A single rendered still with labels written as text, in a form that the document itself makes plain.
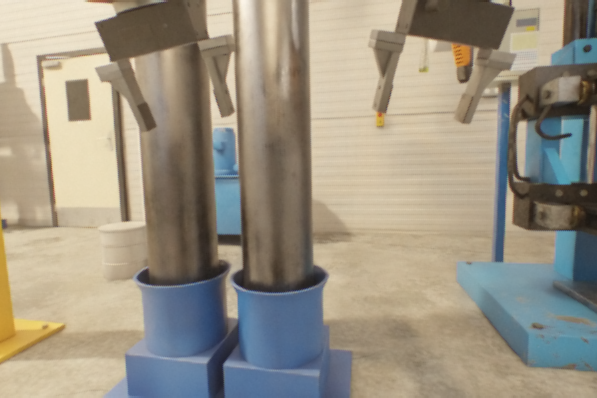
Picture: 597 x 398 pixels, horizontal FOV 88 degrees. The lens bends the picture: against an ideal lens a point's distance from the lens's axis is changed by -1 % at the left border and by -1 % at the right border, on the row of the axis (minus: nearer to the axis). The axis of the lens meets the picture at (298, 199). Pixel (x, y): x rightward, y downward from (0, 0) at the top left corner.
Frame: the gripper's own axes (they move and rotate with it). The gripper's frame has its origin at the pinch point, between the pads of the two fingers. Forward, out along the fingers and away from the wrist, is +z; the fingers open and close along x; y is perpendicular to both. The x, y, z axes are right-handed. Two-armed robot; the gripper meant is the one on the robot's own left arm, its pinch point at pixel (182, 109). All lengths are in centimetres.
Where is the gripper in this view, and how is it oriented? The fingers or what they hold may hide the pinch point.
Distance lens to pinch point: 51.5
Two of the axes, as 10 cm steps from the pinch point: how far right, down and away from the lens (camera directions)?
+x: -9.7, 1.2, 2.0
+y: 1.2, -4.9, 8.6
